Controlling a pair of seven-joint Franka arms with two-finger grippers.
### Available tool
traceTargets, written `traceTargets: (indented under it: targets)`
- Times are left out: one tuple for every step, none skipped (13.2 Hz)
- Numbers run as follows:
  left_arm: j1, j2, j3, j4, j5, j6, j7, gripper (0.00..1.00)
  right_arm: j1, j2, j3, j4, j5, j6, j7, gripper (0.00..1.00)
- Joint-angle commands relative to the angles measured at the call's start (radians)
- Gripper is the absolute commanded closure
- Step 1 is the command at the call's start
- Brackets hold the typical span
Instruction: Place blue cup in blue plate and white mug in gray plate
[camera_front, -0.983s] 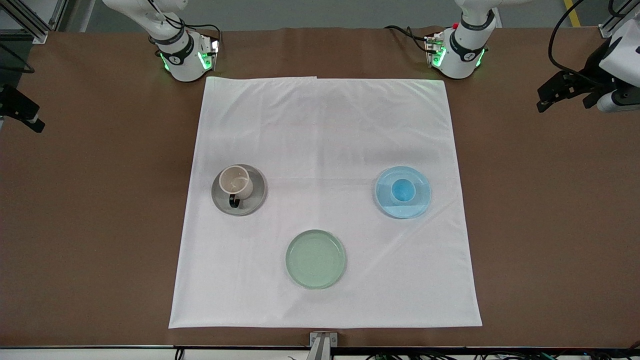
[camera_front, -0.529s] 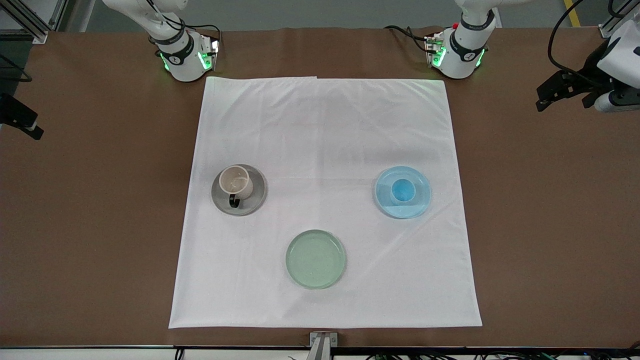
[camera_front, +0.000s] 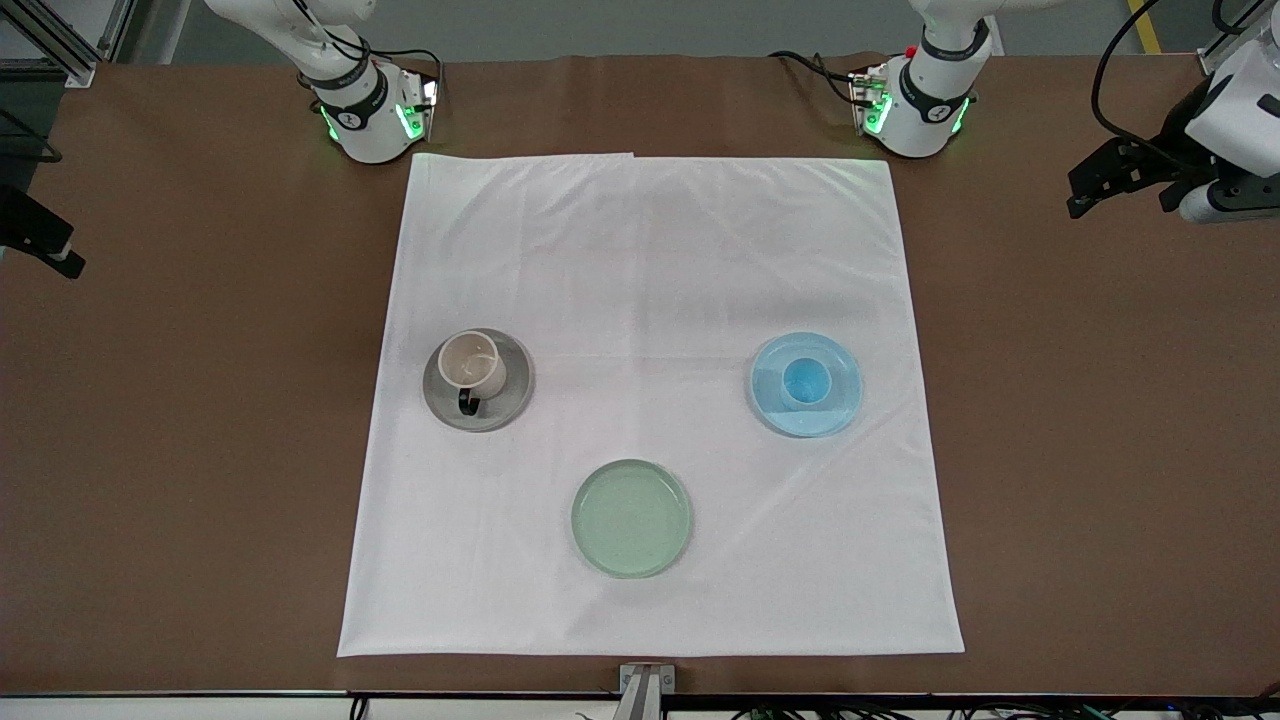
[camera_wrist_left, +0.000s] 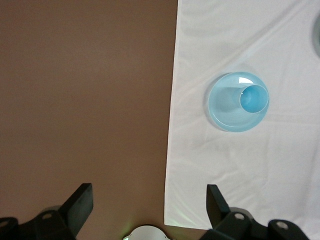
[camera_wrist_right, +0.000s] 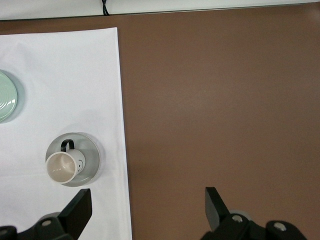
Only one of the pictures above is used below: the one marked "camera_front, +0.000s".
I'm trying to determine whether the blue round plate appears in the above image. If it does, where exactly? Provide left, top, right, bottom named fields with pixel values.
left=749, top=331, right=864, bottom=439

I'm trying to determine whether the green round plate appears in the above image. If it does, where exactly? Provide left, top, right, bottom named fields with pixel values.
left=571, top=459, right=694, bottom=579

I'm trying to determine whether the silver base connector box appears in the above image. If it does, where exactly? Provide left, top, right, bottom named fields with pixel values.
left=395, top=68, right=442, bottom=143
left=848, top=64, right=893, bottom=138

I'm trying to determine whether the black base cable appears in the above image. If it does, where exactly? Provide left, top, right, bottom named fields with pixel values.
left=767, top=49, right=863, bottom=107
left=372, top=44, right=446, bottom=101

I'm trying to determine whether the aluminium frame profile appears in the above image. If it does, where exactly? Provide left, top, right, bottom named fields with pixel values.
left=0, top=0, right=101, bottom=87
left=1198, top=0, right=1280, bottom=77

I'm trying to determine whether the silver left base connector box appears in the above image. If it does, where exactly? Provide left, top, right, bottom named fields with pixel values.
left=848, top=64, right=893, bottom=138

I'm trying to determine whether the gray round plate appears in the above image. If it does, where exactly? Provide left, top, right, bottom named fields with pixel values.
left=421, top=328, right=535, bottom=433

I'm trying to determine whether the blue cup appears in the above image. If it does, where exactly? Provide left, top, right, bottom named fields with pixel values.
left=780, top=357, right=834, bottom=412

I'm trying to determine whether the aluminium table edge bracket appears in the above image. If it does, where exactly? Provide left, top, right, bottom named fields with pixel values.
left=617, top=663, right=677, bottom=720

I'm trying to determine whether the black left base cable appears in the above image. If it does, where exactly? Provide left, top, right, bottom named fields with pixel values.
left=767, top=49, right=863, bottom=107

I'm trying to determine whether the black right base cable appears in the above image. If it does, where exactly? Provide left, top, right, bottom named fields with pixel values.
left=372, top=44, right=446, bottom=101

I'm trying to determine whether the white mug black handle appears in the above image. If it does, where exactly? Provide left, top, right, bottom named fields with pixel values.
left=437, top=330, right=509, bottom=419

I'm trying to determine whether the white square cloth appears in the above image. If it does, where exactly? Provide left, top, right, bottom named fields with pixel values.
left=337, top=152, right=966, bottom=658

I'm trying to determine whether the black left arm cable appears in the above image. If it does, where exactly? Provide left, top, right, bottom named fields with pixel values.
left=1090, top=0, right=1201, bottom=151

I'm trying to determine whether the silver right base connector box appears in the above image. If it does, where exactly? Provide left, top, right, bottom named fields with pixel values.
left=395, top=68, right=442, bottom=143

